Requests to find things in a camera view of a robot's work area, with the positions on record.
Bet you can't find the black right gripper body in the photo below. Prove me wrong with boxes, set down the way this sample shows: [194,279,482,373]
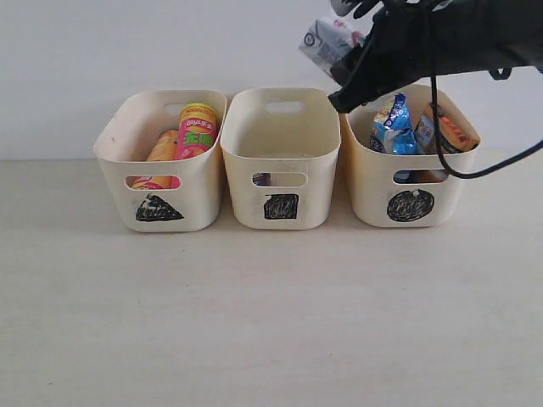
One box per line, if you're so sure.
[337,3,436,98]

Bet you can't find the blue noodle packet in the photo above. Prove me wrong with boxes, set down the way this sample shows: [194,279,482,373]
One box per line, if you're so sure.
[370,92,419,156]

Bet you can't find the white blue milk carton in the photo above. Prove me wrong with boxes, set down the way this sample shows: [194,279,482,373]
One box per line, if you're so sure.
[299,15,366,77]

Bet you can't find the orange noodle packet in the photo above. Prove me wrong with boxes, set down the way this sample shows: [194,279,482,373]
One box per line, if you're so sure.
[412,103,480,183]

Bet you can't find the purple juice carton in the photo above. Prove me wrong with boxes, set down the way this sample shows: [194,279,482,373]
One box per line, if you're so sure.
[252,173,272,187]

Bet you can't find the pink chips can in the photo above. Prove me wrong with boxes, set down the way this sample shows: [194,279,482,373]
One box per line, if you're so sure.
[171,103,219,190]

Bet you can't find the yellow chips can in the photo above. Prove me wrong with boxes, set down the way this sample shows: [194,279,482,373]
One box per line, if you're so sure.
[131,129,178,190]

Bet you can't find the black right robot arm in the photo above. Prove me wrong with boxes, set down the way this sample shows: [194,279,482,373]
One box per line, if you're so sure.
[329,1,542,113]

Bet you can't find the cream bin with square mark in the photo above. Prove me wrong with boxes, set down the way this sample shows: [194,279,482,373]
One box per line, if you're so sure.
[221,88,341,230]

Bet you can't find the cream bin with circle mark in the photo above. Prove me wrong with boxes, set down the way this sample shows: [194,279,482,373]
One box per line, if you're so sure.
[339,92,466,228]

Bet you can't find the cream bin with triangle mark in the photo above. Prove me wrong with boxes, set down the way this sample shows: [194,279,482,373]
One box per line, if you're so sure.
[94,90,227,232]

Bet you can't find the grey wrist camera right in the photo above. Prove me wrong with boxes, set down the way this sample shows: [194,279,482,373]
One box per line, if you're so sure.
[329,0,380,19]

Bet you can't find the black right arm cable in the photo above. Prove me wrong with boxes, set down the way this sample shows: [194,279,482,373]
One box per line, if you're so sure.
[426,8,543,180]

